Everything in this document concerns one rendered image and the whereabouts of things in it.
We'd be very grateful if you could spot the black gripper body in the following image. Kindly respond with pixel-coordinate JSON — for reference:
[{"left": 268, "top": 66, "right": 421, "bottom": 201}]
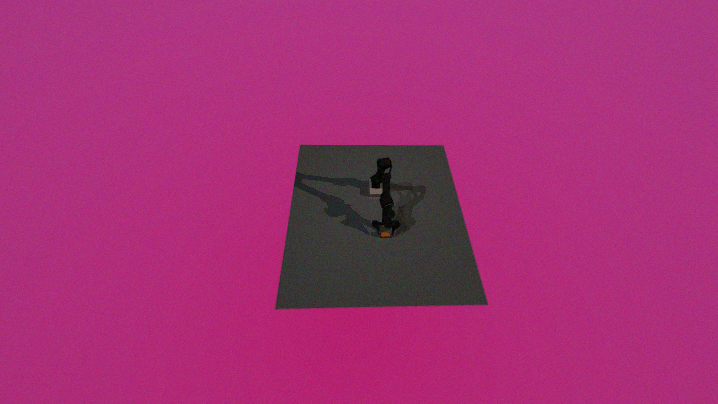
[{"left": 372, "top": 214, "right": 401, "bottom": 227}]

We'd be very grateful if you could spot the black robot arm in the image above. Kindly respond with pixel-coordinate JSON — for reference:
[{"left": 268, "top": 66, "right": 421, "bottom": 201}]
[{"left": 370, "top": 157, "right": 395, "bottom": 228}]

